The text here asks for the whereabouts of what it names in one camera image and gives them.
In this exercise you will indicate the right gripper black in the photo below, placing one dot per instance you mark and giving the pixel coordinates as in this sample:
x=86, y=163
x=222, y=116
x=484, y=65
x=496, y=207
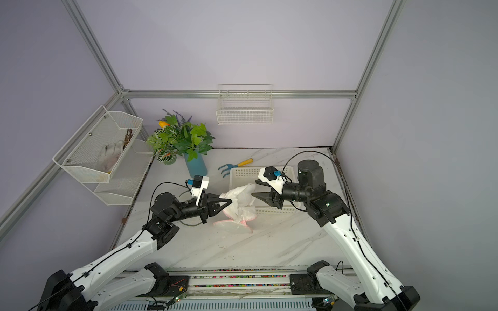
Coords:
x=272, y=199

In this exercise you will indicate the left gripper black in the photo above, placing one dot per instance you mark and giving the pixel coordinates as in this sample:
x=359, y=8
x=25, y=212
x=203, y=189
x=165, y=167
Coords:
x=207, y=205

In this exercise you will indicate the pink trimmed laundry bag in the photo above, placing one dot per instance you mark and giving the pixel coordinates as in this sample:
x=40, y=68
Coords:
x=240, y=212

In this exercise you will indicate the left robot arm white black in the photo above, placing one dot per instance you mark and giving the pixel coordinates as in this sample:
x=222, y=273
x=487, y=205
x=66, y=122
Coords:
x=92, y=287

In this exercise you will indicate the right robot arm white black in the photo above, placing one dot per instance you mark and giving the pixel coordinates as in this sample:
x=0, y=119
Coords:
x=377, y=288

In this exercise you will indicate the white plastic basket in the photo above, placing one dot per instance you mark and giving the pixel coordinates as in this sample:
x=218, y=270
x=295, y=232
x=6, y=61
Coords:
x=241, y=176

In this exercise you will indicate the teal vase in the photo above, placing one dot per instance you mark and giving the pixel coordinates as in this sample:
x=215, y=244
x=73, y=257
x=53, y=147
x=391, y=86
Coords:
x=196, y=165

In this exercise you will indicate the blue yellow garden fork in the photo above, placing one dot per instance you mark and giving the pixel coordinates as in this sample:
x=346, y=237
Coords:
x=225, y=170

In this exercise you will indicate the artificial green plant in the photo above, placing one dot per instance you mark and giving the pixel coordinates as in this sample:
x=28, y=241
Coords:
x=177, y=136

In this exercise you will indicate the clear glove in shelf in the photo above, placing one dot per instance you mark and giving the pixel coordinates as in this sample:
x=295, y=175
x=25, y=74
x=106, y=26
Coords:
x=109, y=156

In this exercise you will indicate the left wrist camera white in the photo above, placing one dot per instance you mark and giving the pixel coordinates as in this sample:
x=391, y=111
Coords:
x=197, y=186

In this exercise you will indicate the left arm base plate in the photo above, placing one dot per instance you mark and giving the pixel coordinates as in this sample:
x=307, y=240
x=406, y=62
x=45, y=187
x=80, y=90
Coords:
x=171, y=286

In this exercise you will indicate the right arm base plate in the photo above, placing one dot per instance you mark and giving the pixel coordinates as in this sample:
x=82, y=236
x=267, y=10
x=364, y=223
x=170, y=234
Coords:
x=302, y=284

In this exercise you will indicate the white wire wall basket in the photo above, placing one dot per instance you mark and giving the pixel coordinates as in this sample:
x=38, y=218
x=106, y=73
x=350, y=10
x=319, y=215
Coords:
x=244, y=111

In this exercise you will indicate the aluminium frame rail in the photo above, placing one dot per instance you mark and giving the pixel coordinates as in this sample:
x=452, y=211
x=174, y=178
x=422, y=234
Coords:
x=210, y=94

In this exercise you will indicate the white mesh wall shelf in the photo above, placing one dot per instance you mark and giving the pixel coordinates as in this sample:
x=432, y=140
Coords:
x=78, y=157

